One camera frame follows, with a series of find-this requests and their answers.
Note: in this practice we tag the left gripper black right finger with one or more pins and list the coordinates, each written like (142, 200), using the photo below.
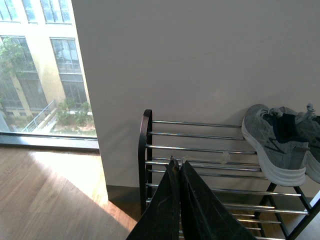
(203, 216)

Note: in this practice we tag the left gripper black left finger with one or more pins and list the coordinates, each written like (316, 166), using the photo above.
(161, 220)

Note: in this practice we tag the grey knit sneaker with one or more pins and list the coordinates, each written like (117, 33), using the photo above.
(308, 126)
(281, 150)

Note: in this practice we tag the black metal shoe rack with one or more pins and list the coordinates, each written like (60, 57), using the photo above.
(230, 167)

